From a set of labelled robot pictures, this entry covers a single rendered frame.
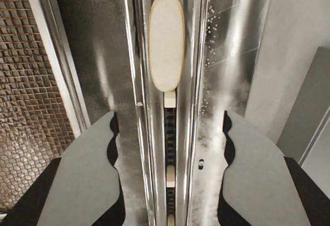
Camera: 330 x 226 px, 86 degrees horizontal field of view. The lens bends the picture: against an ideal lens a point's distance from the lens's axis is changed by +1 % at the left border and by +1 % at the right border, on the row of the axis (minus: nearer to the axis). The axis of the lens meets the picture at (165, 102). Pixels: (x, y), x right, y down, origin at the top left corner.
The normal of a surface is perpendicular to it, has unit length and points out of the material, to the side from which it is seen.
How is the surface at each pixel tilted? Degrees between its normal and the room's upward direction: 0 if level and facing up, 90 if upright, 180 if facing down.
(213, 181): 0
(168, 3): 18
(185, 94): 0
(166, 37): 3
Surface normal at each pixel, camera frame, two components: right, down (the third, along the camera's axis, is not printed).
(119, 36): -0.03, 0.48
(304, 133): -1.00, -0.04
